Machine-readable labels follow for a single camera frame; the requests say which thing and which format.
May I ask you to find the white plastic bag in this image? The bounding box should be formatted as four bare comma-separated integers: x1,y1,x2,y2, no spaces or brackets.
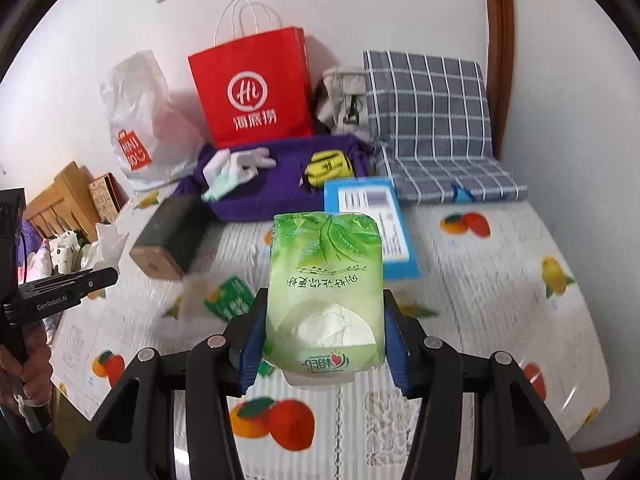
98,49,206,192

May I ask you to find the fruit printed bed sheet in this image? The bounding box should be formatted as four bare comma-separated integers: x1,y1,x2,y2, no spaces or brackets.
50,189,614,461

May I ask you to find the red paper bag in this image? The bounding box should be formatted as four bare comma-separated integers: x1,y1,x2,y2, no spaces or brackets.
187,0,315,150

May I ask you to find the wooden headboard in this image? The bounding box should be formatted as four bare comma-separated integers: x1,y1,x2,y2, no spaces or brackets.
480,0,516,159

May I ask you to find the folded grey plaid blanket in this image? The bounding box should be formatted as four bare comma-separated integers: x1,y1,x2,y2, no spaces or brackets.
372,142,529,206

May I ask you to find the purple plush toy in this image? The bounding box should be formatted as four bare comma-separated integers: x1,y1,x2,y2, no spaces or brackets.
19,222,51,281

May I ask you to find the grey plaid pillow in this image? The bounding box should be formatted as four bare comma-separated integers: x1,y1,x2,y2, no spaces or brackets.
362,49,494,159

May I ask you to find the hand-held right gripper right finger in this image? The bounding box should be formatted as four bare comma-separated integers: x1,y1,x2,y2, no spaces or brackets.
383,289,584,480

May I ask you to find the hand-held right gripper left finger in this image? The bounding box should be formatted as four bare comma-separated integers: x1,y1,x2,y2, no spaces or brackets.
60,287,271,480

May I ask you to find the crumpled white tissue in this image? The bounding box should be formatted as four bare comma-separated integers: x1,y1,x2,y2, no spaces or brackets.
79,223,132,302

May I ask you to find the person's left hand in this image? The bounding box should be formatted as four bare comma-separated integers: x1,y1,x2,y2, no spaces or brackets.
0,327,54,411

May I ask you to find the blue tissue pack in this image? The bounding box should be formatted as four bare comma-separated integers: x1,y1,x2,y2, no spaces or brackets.
323,176,421,281

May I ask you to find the white spotted plush toy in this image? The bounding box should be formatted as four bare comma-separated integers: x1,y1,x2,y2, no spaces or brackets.
47,231,82,274

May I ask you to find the purple towel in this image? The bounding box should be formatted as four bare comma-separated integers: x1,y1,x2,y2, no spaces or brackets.
174,134,376,224

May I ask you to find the patterned cardboard box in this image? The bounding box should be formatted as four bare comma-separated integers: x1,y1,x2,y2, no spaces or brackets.
88,172,129,222

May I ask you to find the dark box with wooden end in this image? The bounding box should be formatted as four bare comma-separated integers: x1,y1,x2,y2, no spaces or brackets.
129,194,211,281

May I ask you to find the green snack packet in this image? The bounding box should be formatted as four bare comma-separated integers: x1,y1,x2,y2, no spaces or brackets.
204,277,257,322

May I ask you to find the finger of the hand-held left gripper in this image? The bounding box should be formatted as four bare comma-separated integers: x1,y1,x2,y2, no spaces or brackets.
17,270,97,293
74,267,120,302

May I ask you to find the yellow small bag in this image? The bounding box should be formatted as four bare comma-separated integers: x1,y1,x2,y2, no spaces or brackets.
301,151,354,187

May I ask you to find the wooden rack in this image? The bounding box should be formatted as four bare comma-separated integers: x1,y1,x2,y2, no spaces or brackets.
23,160,101,241

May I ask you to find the beige sling bag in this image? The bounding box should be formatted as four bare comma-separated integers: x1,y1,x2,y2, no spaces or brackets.
313,65,374,142

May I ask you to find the green tissue pack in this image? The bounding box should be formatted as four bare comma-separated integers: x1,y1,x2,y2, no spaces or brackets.
262,211,386,389

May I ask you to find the white cloth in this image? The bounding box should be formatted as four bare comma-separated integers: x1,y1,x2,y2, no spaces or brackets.
204,147,278,187

